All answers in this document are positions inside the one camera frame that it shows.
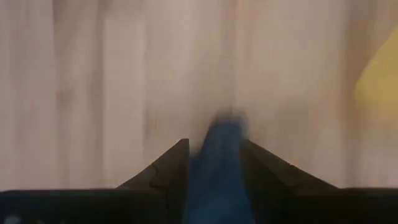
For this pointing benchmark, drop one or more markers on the beige baseball cap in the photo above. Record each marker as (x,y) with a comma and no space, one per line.
(381,81)

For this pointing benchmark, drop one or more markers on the navy blue hat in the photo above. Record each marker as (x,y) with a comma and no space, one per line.
(217,174)

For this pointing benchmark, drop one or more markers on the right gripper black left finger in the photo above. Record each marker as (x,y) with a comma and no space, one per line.
(171,168)

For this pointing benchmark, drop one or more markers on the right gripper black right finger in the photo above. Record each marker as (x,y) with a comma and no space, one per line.
(270,174)

